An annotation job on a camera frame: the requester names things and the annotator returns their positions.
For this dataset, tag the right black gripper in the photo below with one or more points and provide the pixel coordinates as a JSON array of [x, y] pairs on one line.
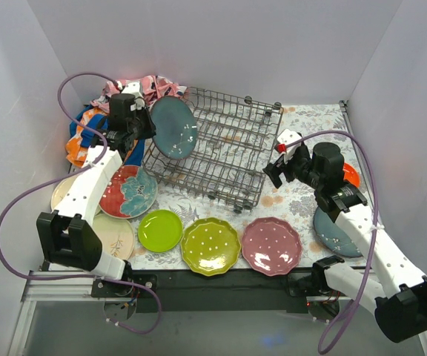
[[279, 167]]

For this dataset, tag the dark blue plate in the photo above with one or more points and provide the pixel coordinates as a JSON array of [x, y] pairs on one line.
[[333, 237], [176, 128]]

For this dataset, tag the orange plate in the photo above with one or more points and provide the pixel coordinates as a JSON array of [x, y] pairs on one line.
[[351, 175]]

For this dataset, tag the pink polka dot plate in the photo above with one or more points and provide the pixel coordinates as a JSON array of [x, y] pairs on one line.
[[271, 246]]

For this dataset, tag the olive polka dot plate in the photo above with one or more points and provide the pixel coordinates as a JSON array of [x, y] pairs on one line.
[[210, 246]]

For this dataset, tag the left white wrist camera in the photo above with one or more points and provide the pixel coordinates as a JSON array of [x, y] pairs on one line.
[[130, 87]]

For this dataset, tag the floral tablecloth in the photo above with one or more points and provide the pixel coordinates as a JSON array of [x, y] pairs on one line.
[[293, 202]]

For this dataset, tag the orange blue cloth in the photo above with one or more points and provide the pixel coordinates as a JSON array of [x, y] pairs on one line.
[[80, 139]]

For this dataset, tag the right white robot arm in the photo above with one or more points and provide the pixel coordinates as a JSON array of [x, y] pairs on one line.
[[397, 298]]

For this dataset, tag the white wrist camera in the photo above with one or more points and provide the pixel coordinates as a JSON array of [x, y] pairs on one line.
[[287, 142], [130, 87]]

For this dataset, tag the lime green plate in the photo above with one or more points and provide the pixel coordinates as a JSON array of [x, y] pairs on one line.
[[160, 231]]

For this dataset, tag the cream leaf plate far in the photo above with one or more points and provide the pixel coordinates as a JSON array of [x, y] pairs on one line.
[[61, 191]]

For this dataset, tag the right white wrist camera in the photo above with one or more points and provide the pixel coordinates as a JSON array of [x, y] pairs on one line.
[[287, 142]]

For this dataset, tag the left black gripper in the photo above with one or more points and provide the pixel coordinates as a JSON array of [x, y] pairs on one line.
[[146, 126]]

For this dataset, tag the cream leaf plate near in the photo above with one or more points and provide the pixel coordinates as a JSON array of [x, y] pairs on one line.
[[117, 236]]

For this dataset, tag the red teal flower plate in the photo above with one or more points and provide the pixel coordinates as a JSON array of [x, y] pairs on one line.
[[130, 193]]

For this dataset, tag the grey wire dish rack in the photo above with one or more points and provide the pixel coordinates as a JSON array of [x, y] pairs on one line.
[[236, 136]]

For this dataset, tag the pink patterned cloth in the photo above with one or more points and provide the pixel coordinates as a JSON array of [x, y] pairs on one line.
[[153, 88]]

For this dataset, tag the cream leaf plate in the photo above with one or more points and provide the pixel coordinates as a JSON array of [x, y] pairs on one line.
[[117, 236], [61, 191]]

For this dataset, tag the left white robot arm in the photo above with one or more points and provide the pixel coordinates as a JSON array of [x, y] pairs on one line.
[[66, 234]]

